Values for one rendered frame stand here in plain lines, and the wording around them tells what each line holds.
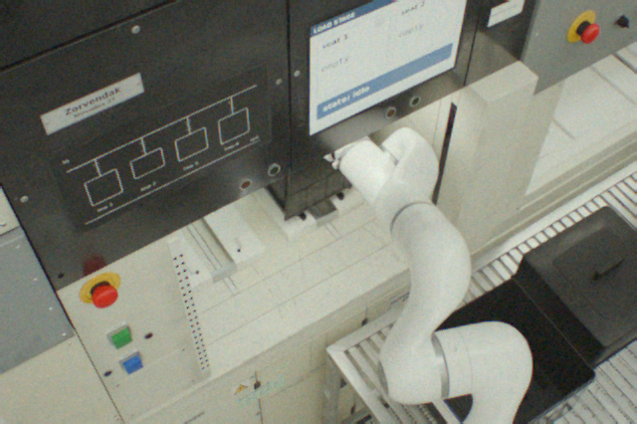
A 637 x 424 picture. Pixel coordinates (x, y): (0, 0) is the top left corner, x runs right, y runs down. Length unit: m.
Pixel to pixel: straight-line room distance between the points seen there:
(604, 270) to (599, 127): 0.46
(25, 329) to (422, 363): 0.57
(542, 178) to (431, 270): 0.90
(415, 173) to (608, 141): 0.87
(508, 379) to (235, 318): 0.72
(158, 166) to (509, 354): 0.56
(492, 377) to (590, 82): 1.27
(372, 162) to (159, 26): 0.66
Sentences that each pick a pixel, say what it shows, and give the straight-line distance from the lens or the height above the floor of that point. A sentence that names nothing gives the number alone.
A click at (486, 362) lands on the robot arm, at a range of 1.16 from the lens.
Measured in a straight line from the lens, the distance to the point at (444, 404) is 1.64.
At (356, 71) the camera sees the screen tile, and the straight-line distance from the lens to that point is 1.16.
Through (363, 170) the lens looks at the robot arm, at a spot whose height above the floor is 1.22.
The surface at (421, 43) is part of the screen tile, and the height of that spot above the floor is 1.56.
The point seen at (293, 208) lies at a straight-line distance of 1.72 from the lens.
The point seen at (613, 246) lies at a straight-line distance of 1.93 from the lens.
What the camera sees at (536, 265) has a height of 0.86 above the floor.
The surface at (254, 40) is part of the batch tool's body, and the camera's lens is 1.00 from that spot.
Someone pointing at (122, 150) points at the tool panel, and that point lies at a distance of 1.01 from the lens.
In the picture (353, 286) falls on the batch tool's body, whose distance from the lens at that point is 1.74.
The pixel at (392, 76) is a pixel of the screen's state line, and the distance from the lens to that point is 1.22.
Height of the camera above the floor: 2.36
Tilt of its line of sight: 54 degrees down
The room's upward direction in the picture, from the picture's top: 1 degrees clockwise
